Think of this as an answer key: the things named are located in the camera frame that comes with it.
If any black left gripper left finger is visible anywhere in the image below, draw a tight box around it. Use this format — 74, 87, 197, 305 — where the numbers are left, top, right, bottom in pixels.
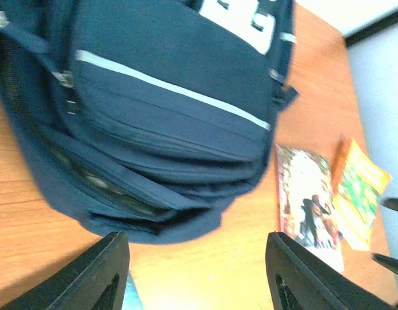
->
1, 231, 130, 310

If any navy blue student backpack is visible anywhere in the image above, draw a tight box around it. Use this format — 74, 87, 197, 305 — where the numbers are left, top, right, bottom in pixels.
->
0, 1, 297, 244

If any orange Treehouse book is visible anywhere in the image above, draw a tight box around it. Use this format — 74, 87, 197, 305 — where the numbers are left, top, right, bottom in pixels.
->
332, 138, 392, 251

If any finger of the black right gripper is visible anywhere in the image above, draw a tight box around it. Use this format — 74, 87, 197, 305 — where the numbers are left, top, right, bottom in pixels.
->
381, 198, 398, 212
372, 253, 398, 276

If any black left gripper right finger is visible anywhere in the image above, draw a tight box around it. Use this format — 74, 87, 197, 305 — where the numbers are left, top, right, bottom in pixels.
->
265, 232, 398, 309

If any pink Taming Shrew book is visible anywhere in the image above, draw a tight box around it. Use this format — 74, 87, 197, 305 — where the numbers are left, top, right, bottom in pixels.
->
275, 144, 344, 272

